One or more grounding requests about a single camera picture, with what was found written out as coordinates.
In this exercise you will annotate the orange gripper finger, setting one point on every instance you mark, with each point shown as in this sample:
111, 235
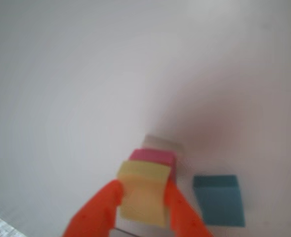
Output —
184, 222
93, 217

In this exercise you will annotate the blue foam cuboid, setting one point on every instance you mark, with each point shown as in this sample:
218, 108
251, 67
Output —
219, 202

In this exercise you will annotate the yellow foam cuboid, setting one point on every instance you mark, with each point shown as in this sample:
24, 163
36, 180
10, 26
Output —
142, 192

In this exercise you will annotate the white foam cuboid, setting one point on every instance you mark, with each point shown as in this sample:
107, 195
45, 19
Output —
160, 142

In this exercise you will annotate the pink foam cuboid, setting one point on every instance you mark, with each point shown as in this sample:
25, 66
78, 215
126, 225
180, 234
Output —
152, 155

